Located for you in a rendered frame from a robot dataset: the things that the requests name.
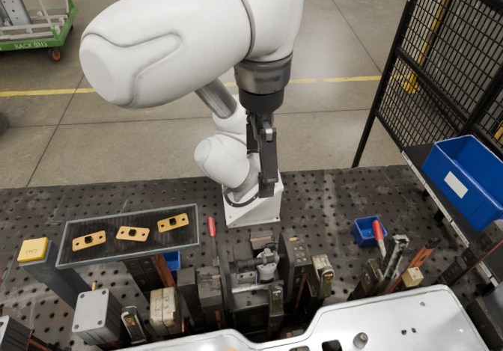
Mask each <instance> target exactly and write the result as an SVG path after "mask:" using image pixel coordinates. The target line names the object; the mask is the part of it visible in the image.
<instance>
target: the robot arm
mask: <svg viewBox="0 0 503 351"><path fill-rule="evenodd" d="M303 4H304V0H120V1H118V2H116V3H114V4H112V5H111V6H109V7H108V8H106V9H105V10H104V11H103V12H102V13H100V14H99V15H98V16H97V17H96V18H95V19H94V20H93V21H92V22H91V23H90V24H89V26H88V27H87V28H86V29H85V31H84V33H83V34H82V37H81V43H80V50H79V58H80V62H81V65H82V69H83V72H84V74H85V76H86V78H87V80H88V81H89V83H90V84H91V86H92V87H93V88H94V90H95V91H96V92H97V93H98V94H99V95H100V96H101V97H102V98H104V99H105V100H107V101H109V102H110V103H114V104H115V105H116V106H119V107H121V108H124V109H148V108H153V107H157V106H162V105H165V104H167V103H170V102H173V101H175V100H177V99H180V98H181V97H184V96H186V95H187V94H190V93H192V92H193V91H194V92H195V93H196V94H197V95H198V96H199V97H200V98H201V100H202V101H203V102H204V103H205V104H206V105H207V106H208V107H209V108H210V109H211V110H212V112H213V120H214V122H215V125H216V128H217V130H216V134H215V135H214V136H213V137H209V138H206V139H204V140H203V141H202V142H201V143H200V144H199V145H198V146H197V147H196V149H195V155H194V157H195V163H196V165H197V166H198V167H199V168H200V170H201V171H202V172H203V173H204V174H205V175H207V176H208V177H209V178H210V179H212V180H214V181H216V182H217V183H220V184H222V185H223V186H225V187H224V189H223V190H222V193H223V195H227V194H229V193H231V192H233V195H234V201H235V202H237V203H238V202H240V200H241V199H242V198H243V197H244V196H245V195H246V194H247V193H248V192H250V191H251V190H252V189H253V188H254V187H255V186H256V185H257V184H258V198H259V199H261V198H271V197H274V191H275V183H278V181H279V178H278V157H277V144H276V139H277V129H276V128H275V127H274V126H273V123H274V121H275V120H274V114H273V112H274V111H275V110H276V109H278V108H279V107H280V106H281V105H282V103H283V101H284V87H285V86H287V84H288V82H289V81H290V71H291V62H292V57H293V45H294V42H295V39H296V36H297V34H298V32H299V27H300V23H301V19H302V9H303ZM232 67H233V68H234V77H235V80H236V85H237V86H238V93H239V94H237V95H233V94H232V95H231V93H230V92H229V91H228V89H227V88H226V87H225V86H224V85H223V83H222V82H221V80H220V79H219V77H220V76H221V75H223V74H224V73H226V72H227V71H229V69H231V68H232ZM254 149H258V153H259V160H260V167H259V165H258V163H257V160H256V155H255V153H250V154H249V156H248V157H247V158H246V155H247V150H254Z"/></svg>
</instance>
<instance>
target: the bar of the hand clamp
mask: <svg viewBox="0 0 503 351"><path fill-rule="evenodd" d="M392 235H393V237H392V238H391V242H390V244H389V247H388V250H387V252H386V254H385V258H384V260H383V262H382V266H381V268H380V270H381V271H382V274H383V280H382V281H384V280H385V277H386V274H387V272H388V269H390V272H391V275H390V276H389V278H390V279H391V280H392V279H393V278H394V275H395V273H396V271H397V268H398V267H399V264H400V262H401V260H402V257H408V256H410V255H411V254H412V249H411V248H407V246H408V244H409V240H408V238H407V237H406V235H405V234H404V235H397V234H396V233H393V234H392Z"/></svg>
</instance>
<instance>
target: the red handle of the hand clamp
mask: <svg viewBox="0 0 503 351"><path fill-rule="evenodd" d="M372 224H373V227H374V234H375V238H376V241H377V245H378V249H379V255H380V260H381V264H382V262H383V260H384V258H385V254H386V252H385V245H384V242H383V240H384V238H383V235H382V228H381V224H380V222H378V220H376V221H374V222H373V223H372ZM390 275H391V272H390V269H388V272H387V274H386V277H388V276H390Z"/></svg>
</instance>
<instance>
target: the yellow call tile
mask: <svg viewBox="0 0 503 351"><path fill-rule="evenodd" d="M47 243H48V239H47V238H40V239H30V240H25V241H24V242H23V244H22V248H21V251H20V253H19V257H18V259H17V261H19V262H24V261H30V260H39V259H43V256H44V253H45V250H46V245H47Z"/></svg>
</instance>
